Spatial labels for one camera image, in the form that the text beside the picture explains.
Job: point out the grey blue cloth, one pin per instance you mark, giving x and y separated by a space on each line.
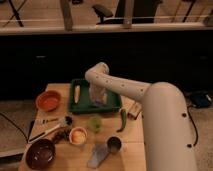
99 154

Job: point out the brown pine cone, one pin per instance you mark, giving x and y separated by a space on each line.
61 135

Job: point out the black office chair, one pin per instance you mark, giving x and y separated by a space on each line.
144 12

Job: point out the yellow corn cob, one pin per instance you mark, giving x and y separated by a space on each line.
76 94

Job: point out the small green cup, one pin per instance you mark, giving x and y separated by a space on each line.
94 123

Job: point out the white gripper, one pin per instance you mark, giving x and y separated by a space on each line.
97 94

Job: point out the green chili pepper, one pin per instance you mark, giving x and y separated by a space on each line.
123 120

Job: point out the green plastic tray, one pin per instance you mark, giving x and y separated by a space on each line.
84 104

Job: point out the black floor device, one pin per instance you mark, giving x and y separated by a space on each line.
201 100

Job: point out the orange bowl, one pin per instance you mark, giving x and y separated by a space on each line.
48 100

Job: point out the metal cup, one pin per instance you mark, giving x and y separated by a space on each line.
114 144

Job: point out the dark purple bowl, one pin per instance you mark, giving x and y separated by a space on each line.
40 154

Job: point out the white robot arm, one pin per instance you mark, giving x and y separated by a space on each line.
166 124

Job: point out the small cup orange inside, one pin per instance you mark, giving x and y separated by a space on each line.
78 136

